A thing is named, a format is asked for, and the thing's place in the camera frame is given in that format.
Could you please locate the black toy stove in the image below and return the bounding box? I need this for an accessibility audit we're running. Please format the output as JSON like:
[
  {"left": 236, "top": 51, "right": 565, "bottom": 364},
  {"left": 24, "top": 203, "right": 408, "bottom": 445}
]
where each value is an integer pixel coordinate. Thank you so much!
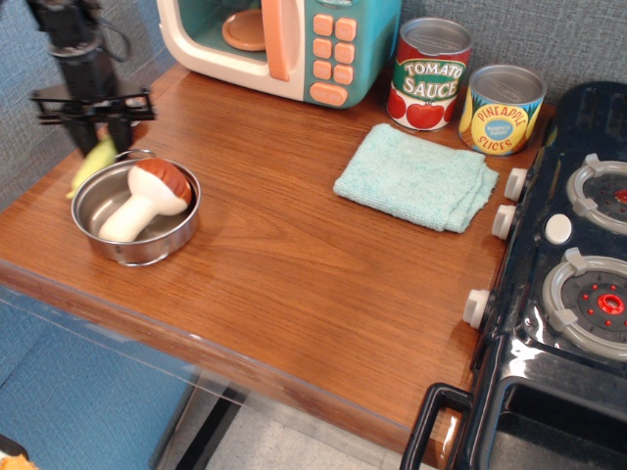
[{"left": 402, "top": 81, "right": 626, "bottom": 469}]

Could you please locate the spoon with green handle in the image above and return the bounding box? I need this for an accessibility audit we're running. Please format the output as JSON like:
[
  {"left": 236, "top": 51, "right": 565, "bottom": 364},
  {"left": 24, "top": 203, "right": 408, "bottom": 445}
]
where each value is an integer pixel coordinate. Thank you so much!
[{"left": 66, "top": 136, "right": 118, "bottom": 200}]

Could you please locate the pineapple slices can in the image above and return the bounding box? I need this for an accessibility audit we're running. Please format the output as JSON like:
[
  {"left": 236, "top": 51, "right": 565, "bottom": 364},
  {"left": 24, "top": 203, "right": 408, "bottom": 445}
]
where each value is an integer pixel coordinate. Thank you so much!
[{"left": 458, "top": 64, "right": 547, "bottom": 156}]

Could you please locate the grey lower stove burner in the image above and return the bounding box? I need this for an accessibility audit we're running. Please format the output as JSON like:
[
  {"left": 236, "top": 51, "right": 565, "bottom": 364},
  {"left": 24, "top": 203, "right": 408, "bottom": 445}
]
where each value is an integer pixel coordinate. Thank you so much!
[{"left": 542, "top": 248, "right": 626, "bottom": 361}]

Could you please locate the light blue folded cloth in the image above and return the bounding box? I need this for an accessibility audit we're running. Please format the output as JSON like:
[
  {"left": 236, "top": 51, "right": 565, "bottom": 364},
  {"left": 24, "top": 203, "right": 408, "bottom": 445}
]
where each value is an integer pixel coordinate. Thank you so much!
[{"left": 333, "top": 123, "right": 499, "bottom": 233}]

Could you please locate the teal toy microwave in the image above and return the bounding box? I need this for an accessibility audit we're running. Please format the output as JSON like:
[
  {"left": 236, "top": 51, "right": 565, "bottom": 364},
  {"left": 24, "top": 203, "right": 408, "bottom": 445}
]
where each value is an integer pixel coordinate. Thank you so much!
[{"left": 157, "top": 0, "right": 401, "bottom": 109}]

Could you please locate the grey upper stove burner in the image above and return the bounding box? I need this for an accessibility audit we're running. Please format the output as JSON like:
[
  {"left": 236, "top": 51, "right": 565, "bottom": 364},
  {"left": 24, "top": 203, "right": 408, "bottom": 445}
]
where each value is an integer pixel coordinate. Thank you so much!
[{"left": 566, "top": 153, "right": 626, "bottom": 235}]

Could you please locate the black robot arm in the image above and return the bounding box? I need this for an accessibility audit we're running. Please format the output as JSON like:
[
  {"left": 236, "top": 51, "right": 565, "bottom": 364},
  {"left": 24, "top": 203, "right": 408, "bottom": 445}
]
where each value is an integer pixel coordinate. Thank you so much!
[{"left": 27, "top": 1, "right": 156, "bottom": 155}]

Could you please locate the tomato sauce can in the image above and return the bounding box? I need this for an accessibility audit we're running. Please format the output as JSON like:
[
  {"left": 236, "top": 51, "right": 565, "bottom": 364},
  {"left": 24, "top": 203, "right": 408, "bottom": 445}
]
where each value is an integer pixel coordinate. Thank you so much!
[{"left": 387, "top": 17, "right": 473, "bottom": 131}]

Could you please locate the small steel pot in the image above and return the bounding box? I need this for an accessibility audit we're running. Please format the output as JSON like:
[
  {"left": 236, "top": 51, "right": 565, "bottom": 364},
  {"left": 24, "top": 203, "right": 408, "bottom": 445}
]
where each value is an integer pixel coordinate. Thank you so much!
[{"left": 72, "top": 149, "right": 202, "bottom": 266}]

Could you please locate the white round stove button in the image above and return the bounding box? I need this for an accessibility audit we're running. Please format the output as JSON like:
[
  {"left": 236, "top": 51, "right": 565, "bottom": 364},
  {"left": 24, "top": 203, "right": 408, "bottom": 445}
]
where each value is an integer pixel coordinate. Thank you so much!
[{"left": 544, "top": 213, "right": 572, "bottom": 245}]

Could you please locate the plush mushroom toy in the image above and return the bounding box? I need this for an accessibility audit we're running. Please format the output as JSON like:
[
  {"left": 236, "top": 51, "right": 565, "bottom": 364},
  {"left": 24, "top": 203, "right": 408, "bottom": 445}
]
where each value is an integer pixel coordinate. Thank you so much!
[{"left": 98, "top": 158, "right": 192, "bottom": 243}]

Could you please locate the orange plush object corner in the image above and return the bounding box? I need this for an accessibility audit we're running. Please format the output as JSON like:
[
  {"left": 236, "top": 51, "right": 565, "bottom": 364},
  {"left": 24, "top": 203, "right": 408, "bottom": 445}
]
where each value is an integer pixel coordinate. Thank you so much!
[{"left": 0, "top": 454, "right": 38, "bottom": 470}]

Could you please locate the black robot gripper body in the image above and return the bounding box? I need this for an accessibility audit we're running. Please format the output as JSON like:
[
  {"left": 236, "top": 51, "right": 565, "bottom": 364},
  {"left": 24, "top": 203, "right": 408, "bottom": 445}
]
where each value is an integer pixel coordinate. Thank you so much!
[{"left": 30, "top": 43, "right": 156, "bottom": 124}]

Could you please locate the orange microwave turntable plate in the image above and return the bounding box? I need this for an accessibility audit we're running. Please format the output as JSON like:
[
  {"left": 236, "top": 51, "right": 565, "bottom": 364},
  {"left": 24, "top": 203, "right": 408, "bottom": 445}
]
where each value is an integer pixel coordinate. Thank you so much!
[{"left": 221, "top": 9, "right": 265, "bottom": 52}]

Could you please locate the white stove knob lower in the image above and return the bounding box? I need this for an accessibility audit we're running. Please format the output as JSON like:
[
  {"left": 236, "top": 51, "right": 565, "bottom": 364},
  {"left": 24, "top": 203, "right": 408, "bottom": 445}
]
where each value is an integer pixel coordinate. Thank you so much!
[{"left": 462, "top": 289, "right": 491, "bottom": 329}]

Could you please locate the white stove knob middle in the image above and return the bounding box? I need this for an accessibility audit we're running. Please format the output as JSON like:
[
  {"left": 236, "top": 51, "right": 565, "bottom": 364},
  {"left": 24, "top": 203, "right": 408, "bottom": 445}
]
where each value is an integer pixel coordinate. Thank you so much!
[{"left": 492, "top": 205, "right": 516, "bottom": 240}]

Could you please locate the white stove knob upper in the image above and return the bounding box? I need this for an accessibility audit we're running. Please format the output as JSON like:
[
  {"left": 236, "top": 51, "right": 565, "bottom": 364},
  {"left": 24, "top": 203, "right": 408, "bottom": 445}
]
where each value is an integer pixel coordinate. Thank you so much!
[{"left": 504, "top": 167, "right": 528, "bottom": 202}]

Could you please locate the white stove knob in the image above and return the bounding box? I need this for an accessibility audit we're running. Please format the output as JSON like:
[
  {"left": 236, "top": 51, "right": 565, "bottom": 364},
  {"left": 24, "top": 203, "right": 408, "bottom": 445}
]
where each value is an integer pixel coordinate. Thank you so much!
[
  {"left": 492, "top": 205, "right": 516, "bottom": 240},
  {"left": 504, "top": 167, "right": 528, "bottom": 202},
  {"left": 462, "top": 289, "right": 491, "bottom": 329}
]

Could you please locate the grey stove burner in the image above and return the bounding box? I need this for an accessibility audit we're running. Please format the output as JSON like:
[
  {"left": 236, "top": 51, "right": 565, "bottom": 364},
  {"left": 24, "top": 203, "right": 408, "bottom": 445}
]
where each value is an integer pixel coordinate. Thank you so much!
[
  {"left": 566, "top": 153, "right": 626, "bottom": 235},
  {"left": 542, "top": 248, "right": 626, "bottom": 361}
]

